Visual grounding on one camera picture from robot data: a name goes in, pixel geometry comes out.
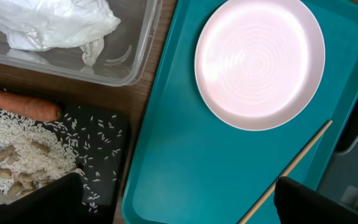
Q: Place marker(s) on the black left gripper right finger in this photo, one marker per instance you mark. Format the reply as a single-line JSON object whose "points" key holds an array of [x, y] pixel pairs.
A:
{"points": [[297, 204]]}

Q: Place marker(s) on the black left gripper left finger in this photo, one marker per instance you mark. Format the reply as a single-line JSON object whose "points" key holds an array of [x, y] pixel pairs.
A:
{"points": [[57, 202]]}

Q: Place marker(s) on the wooden chopstick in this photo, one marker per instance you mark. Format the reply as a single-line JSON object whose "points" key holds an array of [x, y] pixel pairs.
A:
{"points": [[296, 160]]}

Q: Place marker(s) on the orange carrot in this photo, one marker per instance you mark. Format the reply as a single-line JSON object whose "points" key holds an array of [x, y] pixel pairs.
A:
{"points": [[30, 107]]}

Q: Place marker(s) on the white napkin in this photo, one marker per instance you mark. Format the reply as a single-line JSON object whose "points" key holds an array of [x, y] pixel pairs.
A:
{"points": [[43, 25]]}

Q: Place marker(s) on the black tray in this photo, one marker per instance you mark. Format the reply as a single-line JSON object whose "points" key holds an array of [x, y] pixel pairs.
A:
{"points": [[64, 171]]}

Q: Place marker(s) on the spilled rice and food scraps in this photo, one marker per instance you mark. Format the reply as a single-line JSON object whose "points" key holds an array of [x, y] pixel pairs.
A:
{"points": [[84, 139]]}

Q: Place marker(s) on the teal plastic tray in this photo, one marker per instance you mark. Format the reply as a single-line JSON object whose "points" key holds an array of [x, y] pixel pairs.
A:
{"points": [[190, 167]]}

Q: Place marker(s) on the pink plate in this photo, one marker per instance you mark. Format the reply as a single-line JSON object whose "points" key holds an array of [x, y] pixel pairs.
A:
{"points": [[258, 63]]}

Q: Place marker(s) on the clear plastic bin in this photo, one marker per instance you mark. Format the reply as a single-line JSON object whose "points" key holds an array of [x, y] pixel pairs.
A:
{"points": [[121, 61]]}

